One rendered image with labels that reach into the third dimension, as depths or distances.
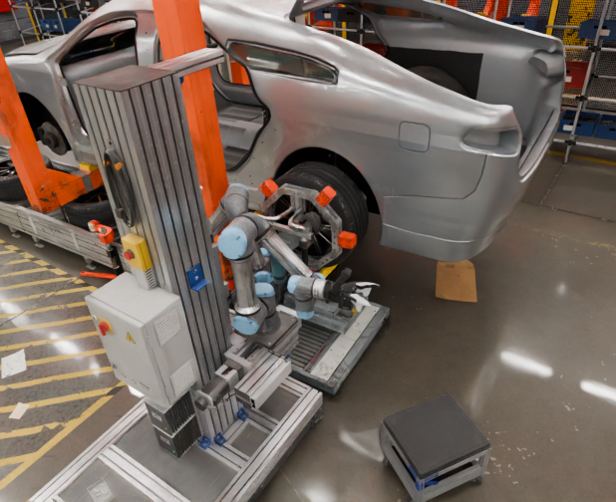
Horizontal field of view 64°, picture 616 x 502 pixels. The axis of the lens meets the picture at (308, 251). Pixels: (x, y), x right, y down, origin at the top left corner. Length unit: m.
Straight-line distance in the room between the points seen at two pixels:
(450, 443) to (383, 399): 0.68
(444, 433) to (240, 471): 1.00
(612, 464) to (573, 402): 0.40
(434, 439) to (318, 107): 1.84
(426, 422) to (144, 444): 1.45
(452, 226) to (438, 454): 1.17
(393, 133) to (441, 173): 0.33
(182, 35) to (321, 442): 2.25
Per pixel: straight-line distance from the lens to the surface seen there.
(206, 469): 2.72
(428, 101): 2.63
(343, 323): 3.40
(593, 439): 3.28
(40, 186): 4.55
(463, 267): 4.23
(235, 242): 1.91
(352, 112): 2.79
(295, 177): 2.98
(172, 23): 2.66
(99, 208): 4.56
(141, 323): 1.95
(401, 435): 2.60
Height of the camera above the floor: 2.45
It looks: 34 degrees down
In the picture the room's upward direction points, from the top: 4 degrees counter-clockwise
